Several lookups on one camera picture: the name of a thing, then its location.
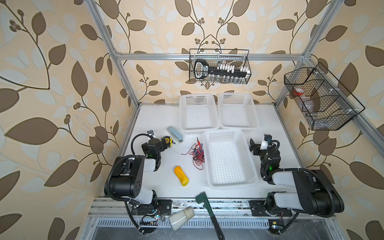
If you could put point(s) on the black socket holder tool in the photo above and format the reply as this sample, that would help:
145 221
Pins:
202 69

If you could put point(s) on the white basket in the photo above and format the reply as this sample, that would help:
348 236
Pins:
229 163
198 113
237 111

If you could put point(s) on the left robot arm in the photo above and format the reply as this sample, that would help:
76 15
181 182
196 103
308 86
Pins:
125 180

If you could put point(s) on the black wire basket right wall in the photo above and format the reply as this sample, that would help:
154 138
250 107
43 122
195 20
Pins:
327 104

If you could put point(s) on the aluminium frame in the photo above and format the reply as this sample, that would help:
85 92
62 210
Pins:
320 62

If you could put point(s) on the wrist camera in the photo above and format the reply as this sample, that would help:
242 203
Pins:
151 133
266 142

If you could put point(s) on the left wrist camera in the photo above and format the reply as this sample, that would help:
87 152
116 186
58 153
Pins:
151 133

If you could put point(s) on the white basket back right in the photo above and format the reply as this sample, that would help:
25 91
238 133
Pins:
237 111

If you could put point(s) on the white basket front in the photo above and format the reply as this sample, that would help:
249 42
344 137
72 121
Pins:
229 163

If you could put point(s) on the green handled wrench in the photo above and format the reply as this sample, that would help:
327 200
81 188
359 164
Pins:
202 198

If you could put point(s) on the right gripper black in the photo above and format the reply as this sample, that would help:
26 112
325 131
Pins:
258 145

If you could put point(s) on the black wire basket back wall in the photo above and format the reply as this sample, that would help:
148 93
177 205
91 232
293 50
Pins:
236 57

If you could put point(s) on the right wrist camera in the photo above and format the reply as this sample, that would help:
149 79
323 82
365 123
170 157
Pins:
266 142

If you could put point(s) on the white basket back left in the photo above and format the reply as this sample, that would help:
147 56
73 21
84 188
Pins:
198 113

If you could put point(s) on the white plastic bottle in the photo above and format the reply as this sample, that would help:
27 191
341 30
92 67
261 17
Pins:
178 219

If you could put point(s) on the yellow black tape measure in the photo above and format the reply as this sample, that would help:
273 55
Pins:
167 141

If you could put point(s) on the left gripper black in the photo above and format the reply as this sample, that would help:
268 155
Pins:
163 142

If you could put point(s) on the black wire basket wall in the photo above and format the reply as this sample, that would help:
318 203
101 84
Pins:
327 104
236 57

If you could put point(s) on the red object in wire basket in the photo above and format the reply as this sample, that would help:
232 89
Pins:
298 92

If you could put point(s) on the grey blue stapler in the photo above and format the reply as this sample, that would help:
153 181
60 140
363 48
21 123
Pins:
176 135

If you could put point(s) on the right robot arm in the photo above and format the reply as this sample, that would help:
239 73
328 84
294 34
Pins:
314 193

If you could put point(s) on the yellow plastic corn toy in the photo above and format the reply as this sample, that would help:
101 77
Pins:
181 176

